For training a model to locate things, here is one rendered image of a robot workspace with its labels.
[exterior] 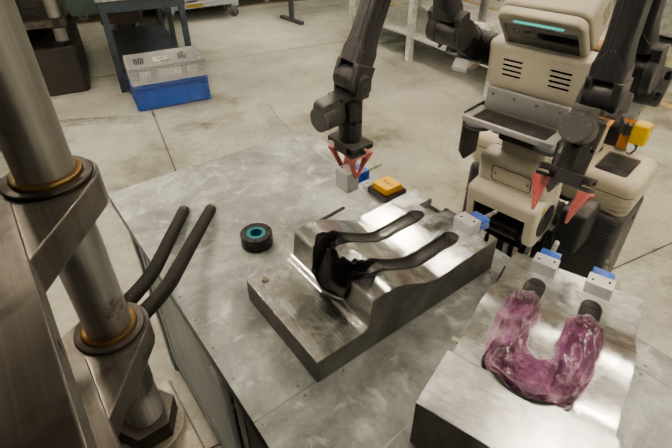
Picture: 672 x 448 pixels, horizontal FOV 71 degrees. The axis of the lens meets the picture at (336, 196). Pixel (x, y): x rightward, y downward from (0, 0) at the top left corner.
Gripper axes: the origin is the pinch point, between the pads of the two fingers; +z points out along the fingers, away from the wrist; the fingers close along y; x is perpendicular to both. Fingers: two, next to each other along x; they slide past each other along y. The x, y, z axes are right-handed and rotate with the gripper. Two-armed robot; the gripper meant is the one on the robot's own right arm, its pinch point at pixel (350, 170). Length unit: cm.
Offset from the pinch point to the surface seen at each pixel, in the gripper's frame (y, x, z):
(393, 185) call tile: -0.3, 16.2, 11.4
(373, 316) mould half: 35.9, -23.3, 5.6
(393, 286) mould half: 35.5, -18.2, 1.2
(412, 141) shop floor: -126, 159, 97
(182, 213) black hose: -24.7, -36.7, 10.9
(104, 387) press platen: 33, -66, -10
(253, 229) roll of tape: -7.3, -25.2, 11.1
